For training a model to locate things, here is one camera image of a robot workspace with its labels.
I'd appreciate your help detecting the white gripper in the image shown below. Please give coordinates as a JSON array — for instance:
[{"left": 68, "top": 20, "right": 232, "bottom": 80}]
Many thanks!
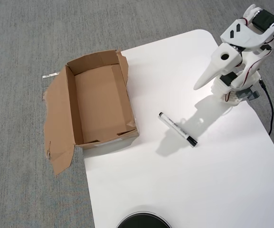
[{"left": 193, "top": 43, "right": 243, "bottom": 91}]

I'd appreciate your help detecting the white marker pen black cap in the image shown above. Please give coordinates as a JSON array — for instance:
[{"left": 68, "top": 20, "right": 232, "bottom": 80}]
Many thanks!
[{"left": 159, "top": 112, "right": 198, "bottom": 148}]

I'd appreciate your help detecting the open brown cardboard box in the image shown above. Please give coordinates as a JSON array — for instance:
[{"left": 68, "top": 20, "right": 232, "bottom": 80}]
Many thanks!
[{"left": 42, "top": 49, "right": 140, "bottom": 176}]

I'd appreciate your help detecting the grey table clamp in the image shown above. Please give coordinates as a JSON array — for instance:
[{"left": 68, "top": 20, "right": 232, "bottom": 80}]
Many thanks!
[{"left": 236, "top": 89, "right": 260, "bottom": 102}]

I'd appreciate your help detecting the black round disc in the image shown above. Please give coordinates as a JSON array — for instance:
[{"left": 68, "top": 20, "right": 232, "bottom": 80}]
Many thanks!
[{"left": 116, "top": 211, "right": 172, "bottom": 228}]

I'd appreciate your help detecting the black power cable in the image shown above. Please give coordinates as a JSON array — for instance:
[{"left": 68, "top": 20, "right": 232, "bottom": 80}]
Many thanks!
[{"left": 259, "top": 80, "right": 274, "bottom": 136}]

